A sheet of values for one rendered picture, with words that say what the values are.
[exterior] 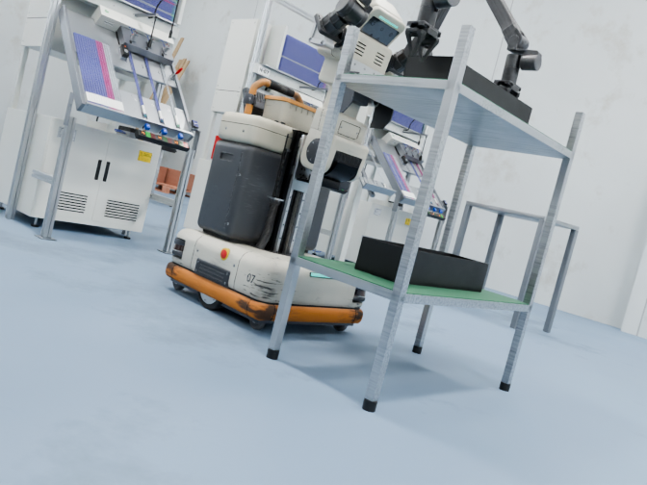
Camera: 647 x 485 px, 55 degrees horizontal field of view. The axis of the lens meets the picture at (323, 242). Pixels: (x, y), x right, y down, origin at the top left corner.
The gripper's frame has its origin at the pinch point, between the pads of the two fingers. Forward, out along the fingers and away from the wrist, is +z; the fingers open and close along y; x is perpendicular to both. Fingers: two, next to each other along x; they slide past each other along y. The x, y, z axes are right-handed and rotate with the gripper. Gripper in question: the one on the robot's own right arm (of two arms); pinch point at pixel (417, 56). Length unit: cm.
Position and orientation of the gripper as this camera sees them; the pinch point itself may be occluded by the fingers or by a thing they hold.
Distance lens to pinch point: 198.8
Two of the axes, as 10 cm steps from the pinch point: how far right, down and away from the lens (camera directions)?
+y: 6.6, 1.2, 7.4
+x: -7.1, -2.1, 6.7
